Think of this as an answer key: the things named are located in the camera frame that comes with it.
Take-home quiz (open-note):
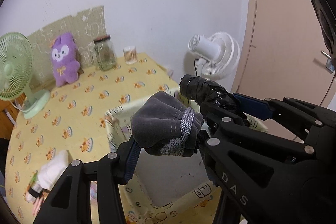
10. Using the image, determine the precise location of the yellow patterned tablecloth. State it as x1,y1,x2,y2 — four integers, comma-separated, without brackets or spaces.
4,52,221,224

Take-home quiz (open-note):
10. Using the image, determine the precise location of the pink tissue pack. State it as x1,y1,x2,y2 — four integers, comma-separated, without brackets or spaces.
33,196,45,216

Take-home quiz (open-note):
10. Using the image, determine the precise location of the beige door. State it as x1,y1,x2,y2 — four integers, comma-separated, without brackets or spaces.
231,0,336,106

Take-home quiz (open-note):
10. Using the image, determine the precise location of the white standing fan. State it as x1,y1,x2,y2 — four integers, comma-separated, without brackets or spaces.
188,32,241,80

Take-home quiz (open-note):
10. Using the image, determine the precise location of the purple plush toy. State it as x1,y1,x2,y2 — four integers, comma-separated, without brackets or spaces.
51,32,80,87

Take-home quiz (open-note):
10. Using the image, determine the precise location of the grey knit gloves bundle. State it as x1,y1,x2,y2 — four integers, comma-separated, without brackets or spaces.
131,91,204,157

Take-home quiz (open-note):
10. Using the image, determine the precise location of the cotton swab container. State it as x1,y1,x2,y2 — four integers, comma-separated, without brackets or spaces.
123,46,138,65

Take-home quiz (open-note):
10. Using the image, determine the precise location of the patterned board against wall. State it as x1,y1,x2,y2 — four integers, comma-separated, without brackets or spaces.
28,6,106,89

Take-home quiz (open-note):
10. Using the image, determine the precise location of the patterned storage box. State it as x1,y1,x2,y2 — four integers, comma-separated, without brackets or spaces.
103,90,268,224

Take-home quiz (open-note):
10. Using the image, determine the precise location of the black plastic bag roll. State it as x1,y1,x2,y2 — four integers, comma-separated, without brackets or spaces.
179,75,247,120

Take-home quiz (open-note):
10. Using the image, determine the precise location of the green desk fan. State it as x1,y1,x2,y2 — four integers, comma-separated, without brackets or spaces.
1,32,51,119

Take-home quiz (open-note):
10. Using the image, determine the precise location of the glass jar with lid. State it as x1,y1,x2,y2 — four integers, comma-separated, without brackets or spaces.
93,35,117,71

